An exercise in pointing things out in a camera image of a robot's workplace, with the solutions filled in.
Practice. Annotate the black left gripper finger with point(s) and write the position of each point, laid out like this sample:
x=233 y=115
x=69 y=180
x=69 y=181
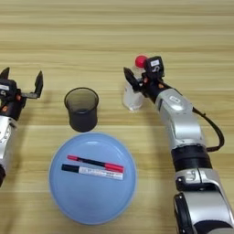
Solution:
x=4 y=75
x=38 y=83

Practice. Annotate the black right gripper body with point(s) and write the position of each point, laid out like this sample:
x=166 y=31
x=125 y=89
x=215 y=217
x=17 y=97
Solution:
x=152 y=88

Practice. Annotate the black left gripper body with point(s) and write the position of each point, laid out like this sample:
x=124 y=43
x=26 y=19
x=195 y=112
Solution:
x=10 y=108

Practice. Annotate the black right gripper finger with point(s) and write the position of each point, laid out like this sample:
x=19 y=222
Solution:
x=133 y=81

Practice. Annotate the clear bottle with red cap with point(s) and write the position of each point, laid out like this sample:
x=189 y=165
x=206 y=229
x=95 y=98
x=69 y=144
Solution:
x=132 y=99

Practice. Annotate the red and black pen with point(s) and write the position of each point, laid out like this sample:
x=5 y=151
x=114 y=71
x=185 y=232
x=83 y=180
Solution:
x=114 y=167

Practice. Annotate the white marker with black cap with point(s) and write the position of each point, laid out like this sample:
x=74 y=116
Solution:
x=100 y=173

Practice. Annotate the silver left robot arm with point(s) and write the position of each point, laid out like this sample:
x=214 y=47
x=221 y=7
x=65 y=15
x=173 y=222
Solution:
x=4 y=141

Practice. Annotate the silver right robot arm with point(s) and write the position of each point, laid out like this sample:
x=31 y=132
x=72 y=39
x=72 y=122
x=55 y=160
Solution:
x=182 y=122

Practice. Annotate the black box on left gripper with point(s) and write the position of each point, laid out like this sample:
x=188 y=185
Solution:
x=6 y=88

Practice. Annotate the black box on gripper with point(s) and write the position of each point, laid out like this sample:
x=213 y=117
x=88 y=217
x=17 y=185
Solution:
x=6 y=88
x=154 y=67

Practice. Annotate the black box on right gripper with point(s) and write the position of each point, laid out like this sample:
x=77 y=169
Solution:
x=154 y=67

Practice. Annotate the black mesh pen cup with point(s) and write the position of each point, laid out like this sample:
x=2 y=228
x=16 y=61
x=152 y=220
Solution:
x=81 y=115

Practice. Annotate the blue round plate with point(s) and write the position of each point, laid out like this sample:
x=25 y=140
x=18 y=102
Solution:
x=91 y=201

